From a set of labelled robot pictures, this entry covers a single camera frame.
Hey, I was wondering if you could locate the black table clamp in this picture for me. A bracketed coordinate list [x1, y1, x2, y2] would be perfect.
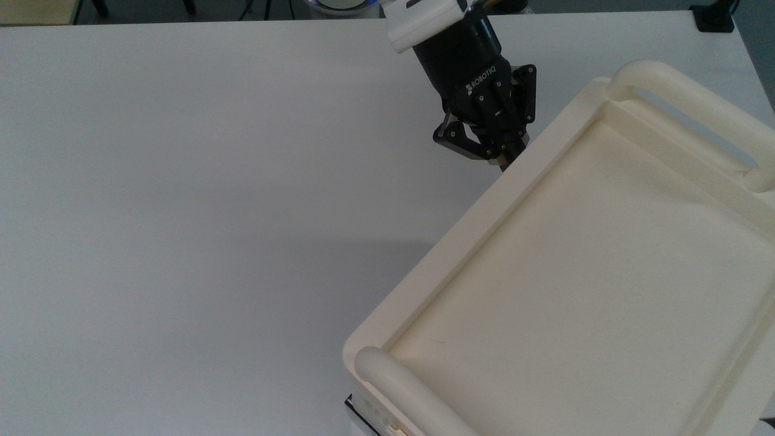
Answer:
[690, 0, 739, 33]

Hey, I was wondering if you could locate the round white blue robot base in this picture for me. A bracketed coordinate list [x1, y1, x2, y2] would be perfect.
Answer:
[306, 0, 383, 19]

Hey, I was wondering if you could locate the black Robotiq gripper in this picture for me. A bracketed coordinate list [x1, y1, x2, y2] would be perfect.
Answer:
[413, 17, 538, 172]

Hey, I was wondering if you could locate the cream plastic tray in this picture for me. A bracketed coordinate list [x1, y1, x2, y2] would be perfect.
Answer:
[342, 59, 775, 436]

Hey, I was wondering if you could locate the light wooden desk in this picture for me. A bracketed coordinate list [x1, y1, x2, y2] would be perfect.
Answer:
[0, 0, 83, 26]

